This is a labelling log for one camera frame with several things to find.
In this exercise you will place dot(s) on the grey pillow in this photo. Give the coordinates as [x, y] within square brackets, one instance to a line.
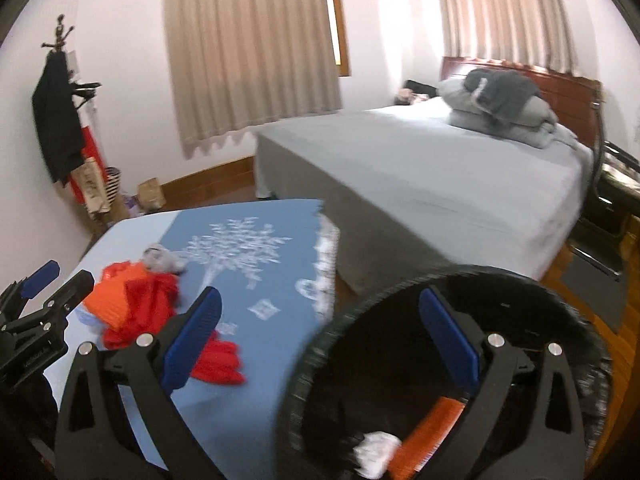
[470, 122]
[452, 92]

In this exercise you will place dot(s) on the orange cloth in basket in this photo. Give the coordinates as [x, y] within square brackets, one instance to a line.
[425, 435]

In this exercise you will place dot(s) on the dark grey garment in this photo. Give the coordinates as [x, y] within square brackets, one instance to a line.
[505, 90]

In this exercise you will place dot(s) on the blue printed tablecloth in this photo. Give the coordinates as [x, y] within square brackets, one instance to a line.
[270, 280]

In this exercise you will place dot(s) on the wooden window frame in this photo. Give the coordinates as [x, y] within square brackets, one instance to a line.
[341, 20]

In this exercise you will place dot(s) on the balled grey sock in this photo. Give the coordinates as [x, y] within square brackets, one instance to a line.
[162, 260]

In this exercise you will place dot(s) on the wide beige curtain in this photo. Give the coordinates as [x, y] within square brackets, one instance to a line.
[250, 50]

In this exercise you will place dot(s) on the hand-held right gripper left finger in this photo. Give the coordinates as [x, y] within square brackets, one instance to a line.
[192, 340]

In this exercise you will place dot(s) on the striped basket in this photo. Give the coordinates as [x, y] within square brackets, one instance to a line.
[113, 185]

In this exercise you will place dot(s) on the black wall bracket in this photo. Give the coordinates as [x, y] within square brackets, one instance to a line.
[85, 89]

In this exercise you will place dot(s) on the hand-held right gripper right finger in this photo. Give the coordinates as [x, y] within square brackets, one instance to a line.
[447, 340]

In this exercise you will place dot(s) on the black chair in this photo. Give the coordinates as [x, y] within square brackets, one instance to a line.
[615, 200]

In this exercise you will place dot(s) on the beige tote bag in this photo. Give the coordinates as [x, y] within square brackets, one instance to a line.
[92, 185]

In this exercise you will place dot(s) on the dark grey floor mat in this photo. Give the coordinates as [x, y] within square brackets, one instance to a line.
[595, 290]

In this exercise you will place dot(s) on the black coat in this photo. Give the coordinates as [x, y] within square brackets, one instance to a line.
[55, 120]

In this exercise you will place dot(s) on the black cushion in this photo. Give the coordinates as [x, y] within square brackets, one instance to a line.
[420, 87]

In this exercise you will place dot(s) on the stack of grey pillows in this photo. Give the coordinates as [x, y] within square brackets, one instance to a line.
[565, 95]

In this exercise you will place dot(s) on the black round bin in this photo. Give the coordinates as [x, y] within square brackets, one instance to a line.
[360, 370]

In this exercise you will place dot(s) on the brown paper bag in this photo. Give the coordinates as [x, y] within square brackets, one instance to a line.
[151, 195]

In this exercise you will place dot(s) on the purple white appliance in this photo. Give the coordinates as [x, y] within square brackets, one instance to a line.
[132, 202]

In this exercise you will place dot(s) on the pink soft item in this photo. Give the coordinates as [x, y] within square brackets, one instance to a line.
[407, 96]

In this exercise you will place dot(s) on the bed with grey sheet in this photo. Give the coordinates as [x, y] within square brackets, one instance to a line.
[400, 175]

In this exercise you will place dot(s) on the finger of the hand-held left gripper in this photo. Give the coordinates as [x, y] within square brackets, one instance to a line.
[40, 277]
[70, 295]

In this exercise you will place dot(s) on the red knit cloth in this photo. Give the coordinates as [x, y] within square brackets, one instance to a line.
[145, 310]

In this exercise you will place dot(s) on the wooden coat rack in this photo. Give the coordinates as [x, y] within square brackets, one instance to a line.
[60, 35]

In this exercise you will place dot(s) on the narrow beige curtain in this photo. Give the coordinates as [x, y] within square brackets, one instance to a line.
[505, 10]

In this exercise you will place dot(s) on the orange cloth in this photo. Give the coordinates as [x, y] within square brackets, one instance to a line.
[112, 295]
[425, 435]

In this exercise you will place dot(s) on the red bag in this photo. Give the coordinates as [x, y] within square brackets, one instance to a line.
[90, 142]

